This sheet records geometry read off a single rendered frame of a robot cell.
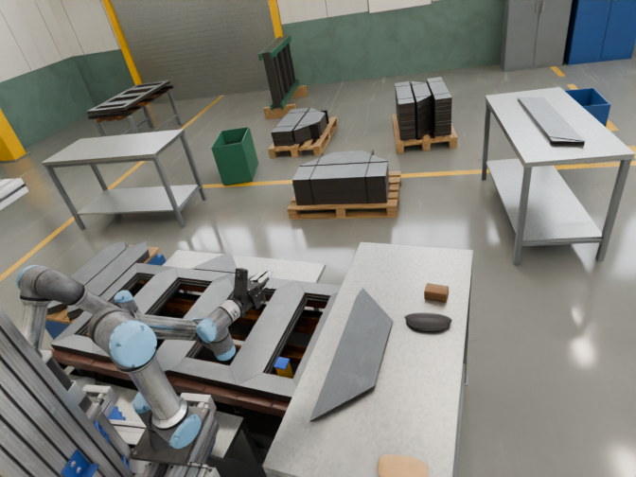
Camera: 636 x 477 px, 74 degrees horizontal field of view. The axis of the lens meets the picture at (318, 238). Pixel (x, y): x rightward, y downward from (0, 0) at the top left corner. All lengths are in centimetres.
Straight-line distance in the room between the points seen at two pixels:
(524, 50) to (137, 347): 870
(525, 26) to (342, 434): 834
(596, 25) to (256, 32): 641
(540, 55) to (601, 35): 96
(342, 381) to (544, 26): 824
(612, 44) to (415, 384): 854
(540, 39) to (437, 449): 836
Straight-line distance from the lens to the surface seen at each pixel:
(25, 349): 145
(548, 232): 399
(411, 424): 163
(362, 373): 173
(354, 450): 159
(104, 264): 339
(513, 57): 927
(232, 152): 575
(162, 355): 239
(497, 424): 291
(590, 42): 954
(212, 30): 1052
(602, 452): 296
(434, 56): 974
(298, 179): 460
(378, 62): 979
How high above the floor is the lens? 244
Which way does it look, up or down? 34 degrees down
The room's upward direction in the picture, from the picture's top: 11 degrees counter-clockwise
